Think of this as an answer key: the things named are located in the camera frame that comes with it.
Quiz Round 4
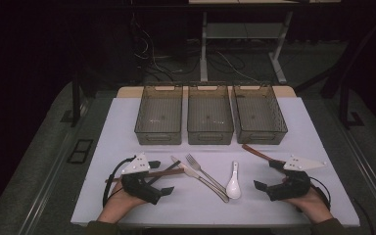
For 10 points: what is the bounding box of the person's left hand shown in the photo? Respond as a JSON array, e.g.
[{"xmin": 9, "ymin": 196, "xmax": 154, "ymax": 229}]
[{"xmin": 106, "ymin": 180, "xmax": 149, "ymax": 217}]

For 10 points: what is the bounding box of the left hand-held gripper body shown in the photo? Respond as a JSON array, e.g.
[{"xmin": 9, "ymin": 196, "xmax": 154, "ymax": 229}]
[{"xmin": 120, "ymin": 152, "xmax": 165, "ymax": 206}]

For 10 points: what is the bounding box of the steel table knife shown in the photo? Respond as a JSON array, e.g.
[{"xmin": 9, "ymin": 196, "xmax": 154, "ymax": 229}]
[{"xmin": 170, "ymin": 155, "xmax": 230, "ymax": 204}]

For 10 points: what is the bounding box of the hand-held gripper black cable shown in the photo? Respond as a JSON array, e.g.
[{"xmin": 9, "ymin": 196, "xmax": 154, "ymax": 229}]
[
  {"xmin": 308, "ymin": 176, "xmax": 333, "ymax": 211},
  {"xmin": 102, "ymin": 156, "xmax": 137, "ymax": 209}
]

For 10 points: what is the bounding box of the clear grey plastic bin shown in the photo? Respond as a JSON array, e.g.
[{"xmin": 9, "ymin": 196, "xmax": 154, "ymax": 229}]
[
  {"xmin": 233, "ymin": 84, "xmax": 289, "ymax": 145},
  {"xmin": 187, "ymin": 85, "xmax": 235, "ymax": 146},
  {"xmin": 134, "ymin": 85, "xmax": 184, "ymax": 146}
]

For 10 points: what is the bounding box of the metal floor rail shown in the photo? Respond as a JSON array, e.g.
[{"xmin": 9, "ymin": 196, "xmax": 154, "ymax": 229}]
[
  {"xmin": 337, "ymin": 125, "xmax": 376, "ymax": 226},
  {"xmin": 19, "ymin": 130, "xmax": 79, "ymax": 235}
]

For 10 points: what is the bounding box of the bundle of floor cables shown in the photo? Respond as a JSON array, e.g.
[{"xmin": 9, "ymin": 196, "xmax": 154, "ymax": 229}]
[{"xmin": 130, "ymin": 13, "xmax": 262, "ymax": 83}]

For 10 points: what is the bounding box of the left hand-held gripper black cable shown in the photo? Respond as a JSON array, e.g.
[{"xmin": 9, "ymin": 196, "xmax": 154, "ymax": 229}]
[{"xmin": 102, "ymin": 156, "xmax": 137, "ymax": 209}]

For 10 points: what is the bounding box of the white metal desk frame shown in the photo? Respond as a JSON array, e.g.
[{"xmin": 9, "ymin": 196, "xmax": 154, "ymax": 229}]
[{"xmin": 188, "ymin": 0, "xmax": 342, "ymax": 85}]

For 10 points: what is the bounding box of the black metal stand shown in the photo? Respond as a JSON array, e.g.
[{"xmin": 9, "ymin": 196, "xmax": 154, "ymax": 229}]
[
  {"xmin": 294, "ymin": 16, "xmax": 376, "ymax": 130},
  {"xmin": 60, "ymin": 72, "xmax": 91, "ymax": 128}
]

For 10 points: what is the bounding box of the brown wooden spoon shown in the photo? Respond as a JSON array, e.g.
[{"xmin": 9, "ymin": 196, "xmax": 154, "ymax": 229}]
[{"xmin": 241, "ymin": 143, "xmax": 286, "ymax": 165}]

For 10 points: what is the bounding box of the white ceramic spoon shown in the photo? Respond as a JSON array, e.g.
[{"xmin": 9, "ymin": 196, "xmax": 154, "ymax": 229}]
[{"xmin": 225, "ymin": 161, "xmax": 243, "ymax": 201}]

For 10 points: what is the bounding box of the right hand-held gripper black cable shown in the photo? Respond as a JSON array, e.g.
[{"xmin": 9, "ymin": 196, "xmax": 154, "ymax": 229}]
[{"xmin": 308, "ymin": 176, "xmax": 333, "ymax": 211}]

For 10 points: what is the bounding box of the person's right hand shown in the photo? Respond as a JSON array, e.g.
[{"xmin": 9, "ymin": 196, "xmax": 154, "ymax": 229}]
[{"xmin": 283, "ymin": 188, "xmax": 335, "ymax": 225}]

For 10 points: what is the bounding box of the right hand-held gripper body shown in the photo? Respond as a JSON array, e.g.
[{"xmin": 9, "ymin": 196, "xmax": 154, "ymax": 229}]
[{"xmin": 265, "ymin": 155, "xmax": 327, "ymax": 202}]

